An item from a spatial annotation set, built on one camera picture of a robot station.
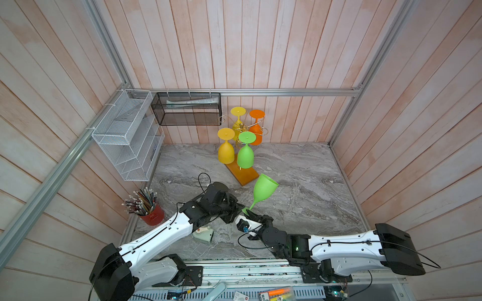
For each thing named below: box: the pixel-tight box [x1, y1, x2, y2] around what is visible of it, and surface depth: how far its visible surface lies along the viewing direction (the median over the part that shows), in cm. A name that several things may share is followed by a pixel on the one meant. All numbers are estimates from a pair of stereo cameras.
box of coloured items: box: [258, 286, 297, 301], surface depth 70 cm
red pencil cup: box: [121, 186, 166, 227], surface depth 80 cm
